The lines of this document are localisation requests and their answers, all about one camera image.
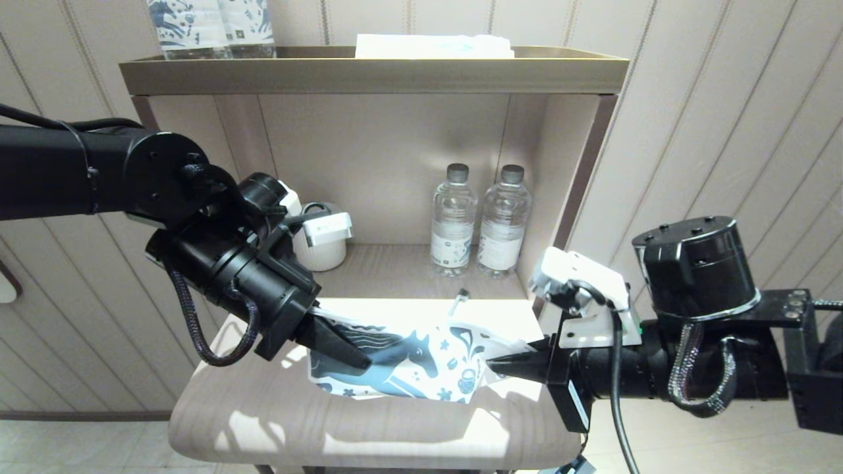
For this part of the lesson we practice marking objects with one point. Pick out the blue patterned plastic bag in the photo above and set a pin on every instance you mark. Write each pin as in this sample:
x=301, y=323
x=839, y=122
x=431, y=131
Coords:
x=428, y=368

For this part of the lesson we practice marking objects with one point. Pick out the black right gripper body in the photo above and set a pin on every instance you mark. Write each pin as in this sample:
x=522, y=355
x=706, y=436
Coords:
x=566, y=395

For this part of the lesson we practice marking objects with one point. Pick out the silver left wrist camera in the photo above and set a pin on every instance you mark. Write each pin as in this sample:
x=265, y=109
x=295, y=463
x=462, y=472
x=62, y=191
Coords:
x=329, y=229

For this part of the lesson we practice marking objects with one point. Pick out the clear water bottle black cap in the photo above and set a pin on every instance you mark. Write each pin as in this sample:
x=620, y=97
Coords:
x=502, y=224
x=452, y=224

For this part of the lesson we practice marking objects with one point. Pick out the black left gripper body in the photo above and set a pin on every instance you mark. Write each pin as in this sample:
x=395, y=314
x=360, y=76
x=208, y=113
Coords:
x=290, y=316

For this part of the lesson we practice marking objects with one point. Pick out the white blue tissue pack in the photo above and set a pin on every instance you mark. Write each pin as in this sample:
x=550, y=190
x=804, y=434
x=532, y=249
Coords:
x=428, y=46

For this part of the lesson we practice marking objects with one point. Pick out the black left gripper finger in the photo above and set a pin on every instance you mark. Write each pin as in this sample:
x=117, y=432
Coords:
x=339, y=339
x=329, y=359

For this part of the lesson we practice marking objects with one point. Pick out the beige wooden shelf cabinet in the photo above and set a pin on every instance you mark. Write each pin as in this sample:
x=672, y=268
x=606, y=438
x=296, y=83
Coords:
x=395, y=145

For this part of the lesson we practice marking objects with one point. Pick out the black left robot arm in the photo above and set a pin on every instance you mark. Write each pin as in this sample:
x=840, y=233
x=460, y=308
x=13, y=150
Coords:
x=66, y=171

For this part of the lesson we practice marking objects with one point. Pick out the white toothbrush with dark head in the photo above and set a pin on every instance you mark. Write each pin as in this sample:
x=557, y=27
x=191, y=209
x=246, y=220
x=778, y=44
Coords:
x=461, y=297

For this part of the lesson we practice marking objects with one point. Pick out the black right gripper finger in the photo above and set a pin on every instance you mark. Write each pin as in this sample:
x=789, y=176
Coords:
x=533, y=352
x=533, y=370

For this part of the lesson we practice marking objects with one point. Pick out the white ribbed ceramic mug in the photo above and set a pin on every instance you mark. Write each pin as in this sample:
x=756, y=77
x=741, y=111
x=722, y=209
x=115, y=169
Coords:
x=326, y=257

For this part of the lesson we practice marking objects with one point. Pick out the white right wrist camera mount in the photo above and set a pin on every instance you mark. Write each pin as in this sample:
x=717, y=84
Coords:
x=579, y=270

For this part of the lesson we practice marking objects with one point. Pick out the black blue plastic part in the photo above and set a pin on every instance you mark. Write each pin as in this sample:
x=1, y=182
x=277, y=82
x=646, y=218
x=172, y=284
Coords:
x=573, y=466

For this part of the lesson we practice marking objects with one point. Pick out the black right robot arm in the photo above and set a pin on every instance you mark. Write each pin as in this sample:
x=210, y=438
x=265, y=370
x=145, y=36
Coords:
x=698, y=270

